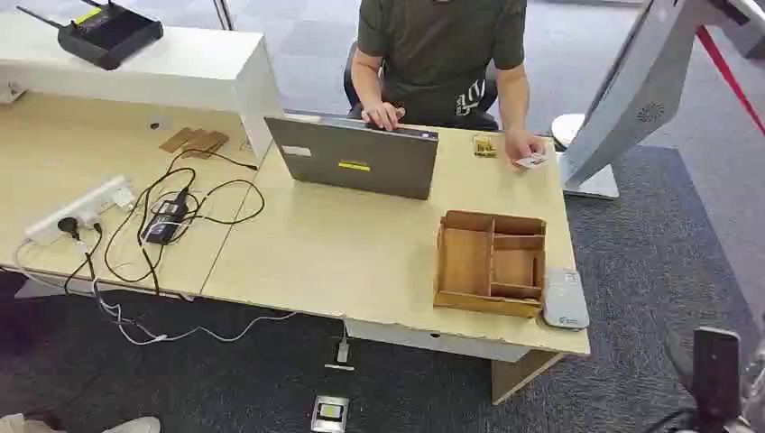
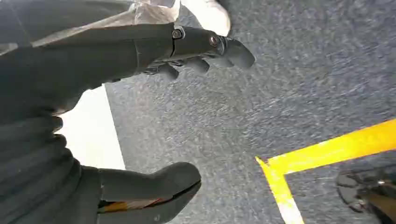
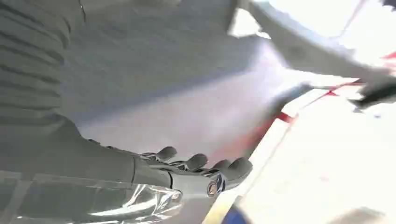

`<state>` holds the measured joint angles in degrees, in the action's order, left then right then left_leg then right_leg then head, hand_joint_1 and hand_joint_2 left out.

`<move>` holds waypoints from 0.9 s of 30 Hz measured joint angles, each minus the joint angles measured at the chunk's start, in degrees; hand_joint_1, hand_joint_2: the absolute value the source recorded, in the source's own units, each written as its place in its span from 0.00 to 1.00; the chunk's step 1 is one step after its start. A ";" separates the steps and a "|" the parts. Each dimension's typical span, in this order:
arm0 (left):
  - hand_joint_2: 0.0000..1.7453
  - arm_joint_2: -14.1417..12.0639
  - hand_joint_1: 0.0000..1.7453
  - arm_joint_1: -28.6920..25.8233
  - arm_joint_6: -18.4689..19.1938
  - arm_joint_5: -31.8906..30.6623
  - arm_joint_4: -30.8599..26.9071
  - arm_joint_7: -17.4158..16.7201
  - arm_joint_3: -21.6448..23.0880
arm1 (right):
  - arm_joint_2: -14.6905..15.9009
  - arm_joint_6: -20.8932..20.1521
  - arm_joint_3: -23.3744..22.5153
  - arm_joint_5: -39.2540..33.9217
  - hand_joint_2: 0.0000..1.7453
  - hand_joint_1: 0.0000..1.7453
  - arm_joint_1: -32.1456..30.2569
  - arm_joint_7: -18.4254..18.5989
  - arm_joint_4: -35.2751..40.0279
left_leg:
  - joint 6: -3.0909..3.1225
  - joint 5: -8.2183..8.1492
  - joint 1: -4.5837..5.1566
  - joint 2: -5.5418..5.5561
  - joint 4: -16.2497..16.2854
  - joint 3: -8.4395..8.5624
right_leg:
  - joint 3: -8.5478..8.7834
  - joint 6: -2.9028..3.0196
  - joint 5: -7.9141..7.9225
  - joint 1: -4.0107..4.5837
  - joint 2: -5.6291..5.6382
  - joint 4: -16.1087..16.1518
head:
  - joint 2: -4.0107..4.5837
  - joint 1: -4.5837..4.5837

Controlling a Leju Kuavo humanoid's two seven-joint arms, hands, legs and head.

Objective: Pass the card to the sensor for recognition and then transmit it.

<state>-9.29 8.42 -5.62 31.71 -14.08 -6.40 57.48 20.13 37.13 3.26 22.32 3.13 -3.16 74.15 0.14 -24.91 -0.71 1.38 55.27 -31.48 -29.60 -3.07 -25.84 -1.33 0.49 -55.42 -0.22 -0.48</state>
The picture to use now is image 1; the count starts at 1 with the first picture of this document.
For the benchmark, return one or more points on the person's right hand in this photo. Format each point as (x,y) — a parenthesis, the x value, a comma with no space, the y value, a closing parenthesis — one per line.
(382,113)

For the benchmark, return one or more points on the person's left hand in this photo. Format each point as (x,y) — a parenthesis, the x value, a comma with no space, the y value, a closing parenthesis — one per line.
(519,142)

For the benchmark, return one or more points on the white card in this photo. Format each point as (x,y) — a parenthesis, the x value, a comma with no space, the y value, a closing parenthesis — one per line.
(532,161)

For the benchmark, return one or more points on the small yellow card pack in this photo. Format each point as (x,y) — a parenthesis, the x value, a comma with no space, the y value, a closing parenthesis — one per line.
(484,147)

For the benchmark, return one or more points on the grey laptop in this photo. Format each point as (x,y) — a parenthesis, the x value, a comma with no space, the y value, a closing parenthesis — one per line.
(358,158)

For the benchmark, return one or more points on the person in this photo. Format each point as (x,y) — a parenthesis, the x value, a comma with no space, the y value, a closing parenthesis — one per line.
(439,54)

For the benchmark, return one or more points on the white kiosk stand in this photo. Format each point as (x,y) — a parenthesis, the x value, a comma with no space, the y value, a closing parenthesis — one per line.
(633,95)

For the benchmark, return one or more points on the wooden compartment box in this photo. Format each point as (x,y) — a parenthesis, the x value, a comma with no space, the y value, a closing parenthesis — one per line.
(466,263)

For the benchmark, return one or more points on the pale grey remote case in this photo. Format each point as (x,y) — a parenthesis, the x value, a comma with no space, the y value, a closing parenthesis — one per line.
(565,299)

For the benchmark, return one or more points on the flat brown wooden pieces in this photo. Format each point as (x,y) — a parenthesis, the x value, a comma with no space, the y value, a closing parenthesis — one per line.
(197,142)

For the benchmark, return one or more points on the thin metal stand legs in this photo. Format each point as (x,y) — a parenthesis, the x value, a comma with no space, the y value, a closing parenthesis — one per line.
(224,13)

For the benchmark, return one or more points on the white under-desk drawer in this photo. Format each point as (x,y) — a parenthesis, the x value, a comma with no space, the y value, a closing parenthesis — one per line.
(430,342)

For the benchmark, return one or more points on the wooden desk leg panel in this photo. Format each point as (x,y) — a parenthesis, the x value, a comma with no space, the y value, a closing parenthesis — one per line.
(517,373)

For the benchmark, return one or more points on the white desk shelf unit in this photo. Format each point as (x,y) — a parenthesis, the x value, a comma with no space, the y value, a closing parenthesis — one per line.
(149,71)

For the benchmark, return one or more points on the black power adapter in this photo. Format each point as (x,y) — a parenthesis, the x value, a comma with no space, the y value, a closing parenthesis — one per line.
(165,218)

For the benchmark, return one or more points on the white hanging plug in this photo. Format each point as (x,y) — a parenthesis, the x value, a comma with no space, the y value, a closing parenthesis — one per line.
(343,351)

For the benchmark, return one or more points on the black router with antennas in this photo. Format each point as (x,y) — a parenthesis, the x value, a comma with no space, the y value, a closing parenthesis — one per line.
(110,33)

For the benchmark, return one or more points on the metal floor socket box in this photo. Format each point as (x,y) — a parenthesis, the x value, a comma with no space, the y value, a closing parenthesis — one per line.
(330,413)

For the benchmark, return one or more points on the white power strip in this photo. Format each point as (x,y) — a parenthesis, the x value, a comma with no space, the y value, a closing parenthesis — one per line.
(89,206)

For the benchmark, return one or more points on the black plug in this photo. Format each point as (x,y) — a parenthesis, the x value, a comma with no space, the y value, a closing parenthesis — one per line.
(69,226)

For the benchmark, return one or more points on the pale rounded object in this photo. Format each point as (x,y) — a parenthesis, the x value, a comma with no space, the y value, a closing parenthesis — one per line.
(128,425)

